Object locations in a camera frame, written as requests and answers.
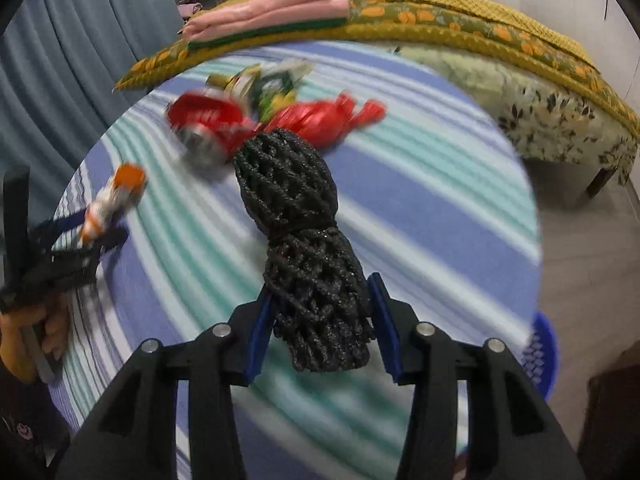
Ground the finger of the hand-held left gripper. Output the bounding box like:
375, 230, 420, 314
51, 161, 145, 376
31, 213, 89, 252
50, 226, 130, 282

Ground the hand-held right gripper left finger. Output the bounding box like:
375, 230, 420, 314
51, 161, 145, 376
55, 290, 276, 480

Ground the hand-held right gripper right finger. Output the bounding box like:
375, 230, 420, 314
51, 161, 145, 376
367, 272, 586, 480

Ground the orange white tube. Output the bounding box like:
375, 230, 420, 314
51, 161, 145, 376
82, 162, 149, 242

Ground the black foam net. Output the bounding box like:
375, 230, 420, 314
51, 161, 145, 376
232, 128, 377, 374

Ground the blue plastic basket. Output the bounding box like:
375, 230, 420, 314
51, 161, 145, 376
519, 310, 559, 402

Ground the gold foil packet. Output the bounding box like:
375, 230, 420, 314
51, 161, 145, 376
207, 66, 262, 99

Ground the person's left hand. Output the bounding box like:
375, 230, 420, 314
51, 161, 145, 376
0, 291, 69, 384

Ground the round table, striped cloth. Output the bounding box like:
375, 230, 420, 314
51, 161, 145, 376
50, 40, 543, 480

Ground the red soda can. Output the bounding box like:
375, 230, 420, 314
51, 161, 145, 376
166, 90, 257, 169

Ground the blue pleated curtain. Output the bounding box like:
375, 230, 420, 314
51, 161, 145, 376
0, 0, 192, 198

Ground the person's dark clothing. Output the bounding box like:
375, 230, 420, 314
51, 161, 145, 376
0, 360, 74, 480

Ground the red shiny wrapper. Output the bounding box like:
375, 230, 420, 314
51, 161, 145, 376
259, 91, 387, 152

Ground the green white snack wrapper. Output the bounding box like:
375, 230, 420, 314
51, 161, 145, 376
249, 58, 315, 117

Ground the brown wooden furniture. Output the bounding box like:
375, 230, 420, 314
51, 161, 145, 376
576, 342, 640, 480

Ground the bed with leaf print sheet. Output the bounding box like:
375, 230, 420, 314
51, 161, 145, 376
397, 44, 639, 200

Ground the pink folded blanket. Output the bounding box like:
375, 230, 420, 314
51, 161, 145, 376
181, 0, 350, 44

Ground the bed with yellow floral bedding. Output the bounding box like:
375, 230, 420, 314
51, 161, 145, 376
112, 0, 640, 147

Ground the yellow dotted blanket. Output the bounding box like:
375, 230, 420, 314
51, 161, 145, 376
235, 0, 601, 73

